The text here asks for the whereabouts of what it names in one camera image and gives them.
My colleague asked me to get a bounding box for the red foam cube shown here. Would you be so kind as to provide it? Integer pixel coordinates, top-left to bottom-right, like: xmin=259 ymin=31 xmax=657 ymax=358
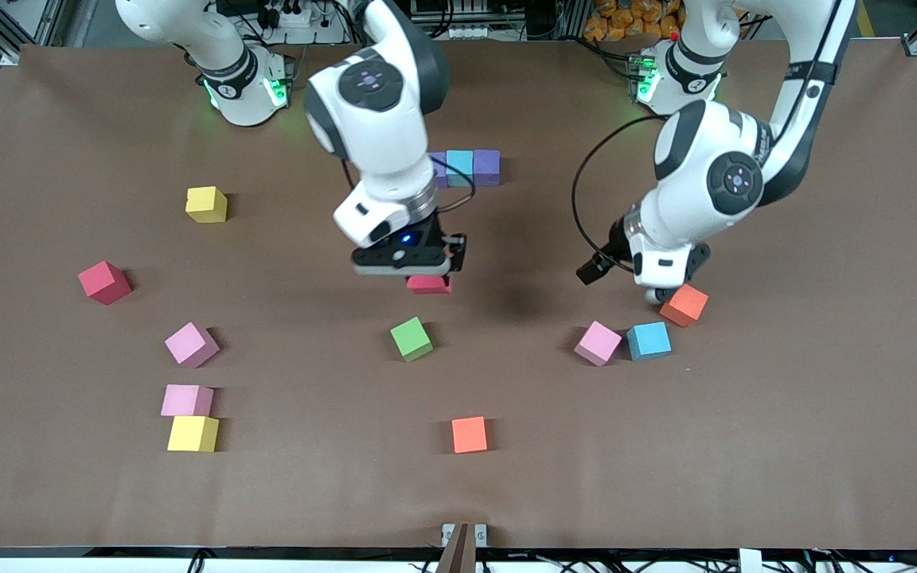
xmin=406 ymin=273 xmax=454 ymax=296
xmin=78 ymin=260 xmax=134 ymax=306

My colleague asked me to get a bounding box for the pink foam cube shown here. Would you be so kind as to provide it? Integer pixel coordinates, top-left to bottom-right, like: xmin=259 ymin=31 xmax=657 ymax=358
xmin=160 ymin=384 xmax=215 ymax=418
xmin=164 ymin=322 xmax=220 ymax=369
xmin=573 ymin=320 xmax=623 ymax=368

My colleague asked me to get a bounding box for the blue foam cube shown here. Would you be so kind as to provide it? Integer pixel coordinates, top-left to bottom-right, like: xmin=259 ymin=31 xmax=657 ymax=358
xmin=447 ymin=150 xmax=475 ymax=188
xmin=626 ymin=322 xmax=673 ymax=362

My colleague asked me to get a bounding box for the orange foam cube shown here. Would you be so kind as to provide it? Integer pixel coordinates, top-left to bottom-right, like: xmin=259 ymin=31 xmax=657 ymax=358
xmin=660 ymin=283 xmax=709 ymax=329
xmin=451 ymin=416 xmax=489 ymax=455

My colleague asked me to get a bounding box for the green foam cube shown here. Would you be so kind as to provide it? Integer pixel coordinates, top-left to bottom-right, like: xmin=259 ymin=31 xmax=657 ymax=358
xmin=390 ymin=316 xmax=435 ymax=364

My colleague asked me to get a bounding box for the yellow foam cube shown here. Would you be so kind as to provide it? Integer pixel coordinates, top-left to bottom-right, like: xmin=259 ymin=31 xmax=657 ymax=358
xmin=185 ymin=186 xmax=229 ymax=224
xmin=167 ymin=415 xmax=220 ymax=454

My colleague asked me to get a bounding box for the brown table cover sheet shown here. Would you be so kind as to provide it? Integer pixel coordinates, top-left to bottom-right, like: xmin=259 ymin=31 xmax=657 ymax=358
xmin=0 ymin=40 xmax=917 ymax=552

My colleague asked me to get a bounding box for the white power strip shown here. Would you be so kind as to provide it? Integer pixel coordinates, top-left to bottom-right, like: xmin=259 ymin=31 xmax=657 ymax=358
xmin=271 ymin=0 xmax=324 ymax=29
xmin=409 ymin=22 xmax=509 ymax=41

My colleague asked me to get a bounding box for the orange plastic bag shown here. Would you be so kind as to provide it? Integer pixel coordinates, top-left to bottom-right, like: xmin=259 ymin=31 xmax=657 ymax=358
xmin=583 ymin=0 xmax=686 ymax=41

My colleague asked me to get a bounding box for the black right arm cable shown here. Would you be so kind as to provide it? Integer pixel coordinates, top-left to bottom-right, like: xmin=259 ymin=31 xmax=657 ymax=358
xmin=427 ymin=155 xmax=477 ymax=275

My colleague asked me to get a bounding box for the metal mount bracket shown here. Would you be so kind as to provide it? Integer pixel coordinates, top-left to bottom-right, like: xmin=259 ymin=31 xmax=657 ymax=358
xmin=441 ymin=523 xmax=489 ymax=548

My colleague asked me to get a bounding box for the brown mount strut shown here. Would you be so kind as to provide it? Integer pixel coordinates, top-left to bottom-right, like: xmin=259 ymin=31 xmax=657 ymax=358
xmin=435 ymin=523 xmax=478 ymax=573

